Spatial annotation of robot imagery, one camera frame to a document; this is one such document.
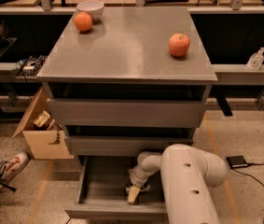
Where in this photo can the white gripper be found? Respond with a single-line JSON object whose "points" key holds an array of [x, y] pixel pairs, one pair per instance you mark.
{"points": [[136, 179]]}

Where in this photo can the silver blue redbull can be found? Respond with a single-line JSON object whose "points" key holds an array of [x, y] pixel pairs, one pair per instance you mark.
{"points": [[143, 189]]}

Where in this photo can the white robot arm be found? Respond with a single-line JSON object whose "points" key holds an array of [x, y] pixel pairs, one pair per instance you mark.
{"points": [[187, 174]]}

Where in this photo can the grey bottom drawer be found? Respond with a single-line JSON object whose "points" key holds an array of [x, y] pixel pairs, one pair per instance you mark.
{"points": [[102, 192]]}

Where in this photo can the grey drawer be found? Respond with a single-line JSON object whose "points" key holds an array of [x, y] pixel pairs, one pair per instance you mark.
{"points": [[102, 192], [122, 141], [127, 113]]}

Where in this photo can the grey middle drawer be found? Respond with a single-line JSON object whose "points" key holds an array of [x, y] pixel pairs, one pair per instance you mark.
{"points": [[122, 141]]}

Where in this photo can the grey top drawer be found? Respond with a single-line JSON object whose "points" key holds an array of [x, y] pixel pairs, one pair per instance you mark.
{"points": [[127, 113]]}

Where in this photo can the grey drawer cabinet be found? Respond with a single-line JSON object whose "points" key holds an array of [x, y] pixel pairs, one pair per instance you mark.
{"points": [[125, 56]]}

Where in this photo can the cardboard box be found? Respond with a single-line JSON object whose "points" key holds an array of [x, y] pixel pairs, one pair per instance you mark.
{"points": [[44, 143]]}

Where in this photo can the black foot pedal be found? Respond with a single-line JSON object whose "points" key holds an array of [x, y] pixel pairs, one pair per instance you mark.
{"points": [[236, 162]]}

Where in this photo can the snack packet in box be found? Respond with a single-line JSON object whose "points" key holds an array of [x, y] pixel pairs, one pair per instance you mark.
{"points": [[44, 121]]}

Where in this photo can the white red sneaker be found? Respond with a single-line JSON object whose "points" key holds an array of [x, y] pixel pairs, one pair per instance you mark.
{"points": [[13, 166]]}

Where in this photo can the red apple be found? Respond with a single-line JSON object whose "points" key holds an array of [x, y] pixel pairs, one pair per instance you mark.
{"points": [[178, 45]]}

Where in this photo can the black white notebook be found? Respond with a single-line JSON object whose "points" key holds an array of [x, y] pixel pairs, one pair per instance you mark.
{"points": [[31, 66]]}

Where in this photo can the clear sanitizer bottle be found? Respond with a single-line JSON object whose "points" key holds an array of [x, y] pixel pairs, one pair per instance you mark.
{"points": [[256, 60]]}

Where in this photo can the orange fruit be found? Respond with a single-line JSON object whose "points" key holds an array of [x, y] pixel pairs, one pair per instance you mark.
{"points": [[83, 22]]}

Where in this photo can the white bowl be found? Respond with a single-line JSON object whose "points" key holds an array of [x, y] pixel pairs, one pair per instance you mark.
{"points": [[94, 8]]}

